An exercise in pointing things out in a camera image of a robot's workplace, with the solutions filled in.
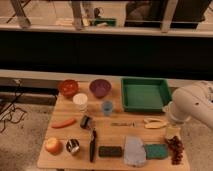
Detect red yellow apple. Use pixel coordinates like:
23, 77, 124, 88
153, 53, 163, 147
45, 137, 62, 155

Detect green plastic tray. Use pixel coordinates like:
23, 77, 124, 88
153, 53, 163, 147
121, 78, 172, 112

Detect grey blue cloth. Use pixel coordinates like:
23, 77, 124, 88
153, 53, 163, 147
124, 136, 146, 167

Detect bunch of red grapes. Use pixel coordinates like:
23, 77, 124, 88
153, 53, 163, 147
166, 136, 184, 165

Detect green sponge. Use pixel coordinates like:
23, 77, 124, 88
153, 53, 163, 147
144, 144, 168, 159

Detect metal fork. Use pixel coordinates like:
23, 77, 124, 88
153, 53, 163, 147
110, 122, 135, 127

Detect small metal cup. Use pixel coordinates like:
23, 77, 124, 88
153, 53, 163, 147
66, 139, 80, 155

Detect black floor cables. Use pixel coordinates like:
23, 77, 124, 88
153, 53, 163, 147
0, 79, 28, 134

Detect red orange bowl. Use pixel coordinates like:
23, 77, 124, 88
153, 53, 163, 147
58, 79, 79, 98

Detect purple bowl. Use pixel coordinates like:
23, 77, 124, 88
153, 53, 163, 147
89, 79, 111, 98

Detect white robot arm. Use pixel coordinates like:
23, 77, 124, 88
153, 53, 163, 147
162, 81, 213, 139

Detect green box in background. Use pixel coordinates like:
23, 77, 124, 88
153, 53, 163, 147
94, 18, 116, 27

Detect orange carrot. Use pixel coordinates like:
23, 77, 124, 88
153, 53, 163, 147
51, 118, 76, 129

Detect white plastic cup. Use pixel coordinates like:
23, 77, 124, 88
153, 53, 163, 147
73, 93, 88, 112

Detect light blue cup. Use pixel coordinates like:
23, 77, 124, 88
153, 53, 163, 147
101, 101, 113, 116

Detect dark rectangular sponge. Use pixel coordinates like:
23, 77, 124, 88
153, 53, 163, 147
98, 146, 122, 157

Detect black handled knife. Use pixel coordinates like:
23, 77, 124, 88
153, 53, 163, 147
89, 129, 97, 162

